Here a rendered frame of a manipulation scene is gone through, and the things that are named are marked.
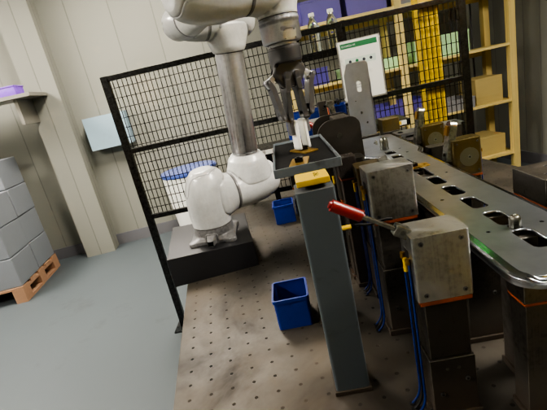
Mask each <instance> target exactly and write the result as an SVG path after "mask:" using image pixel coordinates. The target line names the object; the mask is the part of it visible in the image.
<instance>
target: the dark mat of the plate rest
mask: <svg viewBox="0 0 547 410"><path fill-rule="evenodd" d="M310 142H311V148H318V150H316V151H313V152H310V153H307V154H301V153H295V152H290V150H293V149H295V147H294V143H293V142H290V143H287V144H282V145H278V146H275V168H276V170H278V169H282V168H289V166H290V164H291V161H292V160H293V159H294V158H295V157H298V156H303V157H305V156H309V161H308V163H312V162H316V161H320V160H324V159H331V158H334V157H337V156H336V155H335V154H334V153H333V151H332V150H331V149H330V148H329V147H328V145H327V144H325V143H324V141H323V140H322V139H321V138H320V137H313V138H310Z"/></svg>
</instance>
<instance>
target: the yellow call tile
mask: <svg viewBox="0 0 547 410"><path fill-rule="evenodd" d="M329 181H330V176H329V174H328V173H327V171H326V170H325V169H320V170H317V171H312V172H306V173H301V174H297V175H295V184H296V187H297V188H302V187H307V188H313V187H316V186H319V185H320V184H321V183H326V182H329Z"/></svg>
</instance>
